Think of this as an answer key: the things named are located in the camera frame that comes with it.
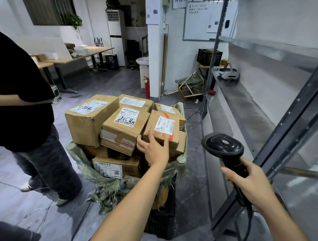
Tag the white desktop device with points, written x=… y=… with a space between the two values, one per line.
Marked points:
x=80 y=51

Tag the white VR headset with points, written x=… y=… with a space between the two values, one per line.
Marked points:
x=229 y=74

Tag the white floor air conditioner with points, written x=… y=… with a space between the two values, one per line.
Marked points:
x=116 y=37

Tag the small black device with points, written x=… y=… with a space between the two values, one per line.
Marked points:
x=227 y=23

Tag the white plastic stool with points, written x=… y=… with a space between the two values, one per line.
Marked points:
x=56 y=93

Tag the long wooden batten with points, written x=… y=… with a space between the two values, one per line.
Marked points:
x=164 y=64

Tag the light wooden table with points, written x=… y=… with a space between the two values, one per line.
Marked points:
x=97 y=51

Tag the white wall board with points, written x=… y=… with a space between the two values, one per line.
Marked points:
x=196 y=24

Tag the white paper notice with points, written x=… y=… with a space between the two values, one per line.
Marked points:
x=179 y=3
x=152 y=12

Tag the metal stair railing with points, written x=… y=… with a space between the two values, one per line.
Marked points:
x=144 y=44

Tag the dark potted plant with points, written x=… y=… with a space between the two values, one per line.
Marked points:
x=111 y=5

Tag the big plain cardboard box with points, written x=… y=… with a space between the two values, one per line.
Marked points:
x=87 y=126

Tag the metal shelving rack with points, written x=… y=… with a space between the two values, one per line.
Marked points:
x=248 y=99

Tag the person's left hand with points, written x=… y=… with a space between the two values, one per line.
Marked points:
x=154 y=151

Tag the barred dark window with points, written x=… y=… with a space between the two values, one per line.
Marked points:
x=44 y=12

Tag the black barcode scanner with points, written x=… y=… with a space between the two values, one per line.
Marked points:
x=221 y=146

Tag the person's right hand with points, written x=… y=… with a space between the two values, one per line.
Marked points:
x=253 y=186

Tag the yellow wooden stand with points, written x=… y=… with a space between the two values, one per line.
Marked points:
x=206 y=67

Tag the small red object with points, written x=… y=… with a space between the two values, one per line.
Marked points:
x=212 y=92

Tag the brown cardboard box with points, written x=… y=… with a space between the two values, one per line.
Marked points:
x=223 y=62

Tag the black plastic crate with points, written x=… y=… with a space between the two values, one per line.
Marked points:
x=110 y=61
x=161 y=218
x=206 y=58

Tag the person's left forearm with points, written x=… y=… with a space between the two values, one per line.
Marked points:
x=129 y=211

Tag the black office chair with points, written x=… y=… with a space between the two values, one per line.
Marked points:
x=133 y=53

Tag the green leafy plant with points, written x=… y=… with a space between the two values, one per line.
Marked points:
x=73 y=19

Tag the brown wooden stick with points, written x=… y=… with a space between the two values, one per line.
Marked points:
x=182 y=95

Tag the white metal folding frame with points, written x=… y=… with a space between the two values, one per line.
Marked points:
x=171 y=91

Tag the red fire extinguisher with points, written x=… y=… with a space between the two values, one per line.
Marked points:
x=147 y=89

